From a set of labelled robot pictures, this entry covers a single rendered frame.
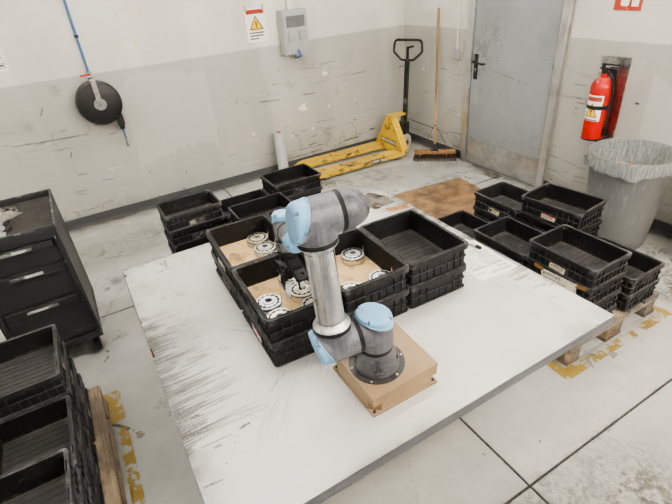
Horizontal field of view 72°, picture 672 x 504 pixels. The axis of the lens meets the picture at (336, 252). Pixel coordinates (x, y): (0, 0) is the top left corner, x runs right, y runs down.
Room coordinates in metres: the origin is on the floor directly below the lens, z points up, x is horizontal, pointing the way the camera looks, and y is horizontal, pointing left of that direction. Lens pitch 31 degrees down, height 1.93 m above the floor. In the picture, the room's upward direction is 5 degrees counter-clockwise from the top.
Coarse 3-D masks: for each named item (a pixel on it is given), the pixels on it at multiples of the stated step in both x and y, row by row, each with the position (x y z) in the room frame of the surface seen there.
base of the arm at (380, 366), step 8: (392, 352) 1.10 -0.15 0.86; (360, 360) 1.10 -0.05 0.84; (368, 360) 1.08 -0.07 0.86; (376, 360) 1.08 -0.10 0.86; (384, 360) 1.08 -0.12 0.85; (392, 360) 1.09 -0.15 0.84; (360, 368) 1.09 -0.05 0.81; (368, 368) 1.08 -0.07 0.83; (376, 368) 1.08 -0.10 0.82; (384, 368) 1.07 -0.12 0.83; (392, 368) 1.08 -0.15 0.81; (368, 376) 1.07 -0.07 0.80; (376, 376) 1.06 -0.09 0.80; (384, 376) 1.07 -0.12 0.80
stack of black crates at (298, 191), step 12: (288, 168) 3.56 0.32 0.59; (300, 168) 3.61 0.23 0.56; (312, 168) 3.50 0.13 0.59; (264, 180) 3.36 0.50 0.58; (276, 180) 3.50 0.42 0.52; (288, 180) 3.55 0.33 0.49; (300, 180) 3.29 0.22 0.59; (312, 180) 3.35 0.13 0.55; (276, 192) 3.21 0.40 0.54; (288, 192) 3.25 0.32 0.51; (300, 192) 3.29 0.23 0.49; (312, 192) 3.33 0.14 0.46
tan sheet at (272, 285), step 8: (272, 280) 1.62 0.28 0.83; (248, 288) 1.58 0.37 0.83; (256, 288) 1.58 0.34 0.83; (264, 288) 1.57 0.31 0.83; (272, 288) 1.57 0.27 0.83; (280, 288) 1.56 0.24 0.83; (256, 296) 1.52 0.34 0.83; (280, 296) 1.51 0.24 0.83; (288, 304) 1.45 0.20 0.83; (296, 304) 1.44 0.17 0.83
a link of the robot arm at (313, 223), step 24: (336, 192) 1.12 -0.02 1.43; (288, 216) 1.09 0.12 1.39; (312, 216) 1.05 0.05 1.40; (336, 216) 1.07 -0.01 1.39; (312, 240) 1.04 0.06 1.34; (336, 240) 1.08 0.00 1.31; (312, 264) 1.06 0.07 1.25; (336, 264) 1.09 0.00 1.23; (312, 288) 1.07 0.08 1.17; (336, 288) 1.06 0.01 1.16; (336, 312) 1.05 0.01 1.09; (312, 336) 1.05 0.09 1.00; (336, 336) 1.03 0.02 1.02; (336, 360) 1.03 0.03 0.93
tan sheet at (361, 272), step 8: (336, 256) 1.77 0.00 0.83; (344, 264) 1.70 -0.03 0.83; (360, 264) 1.69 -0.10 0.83; (368, 264) 1.68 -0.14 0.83; (344, 272) 1.64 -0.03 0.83; (352, 272) 1.63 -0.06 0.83; (360, 272) 1.62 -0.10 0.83; (368, 272) 1.62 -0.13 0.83; (344, 280) 1.58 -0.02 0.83; (352, 280) 1.57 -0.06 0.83; (360, 280) 1.57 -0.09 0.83
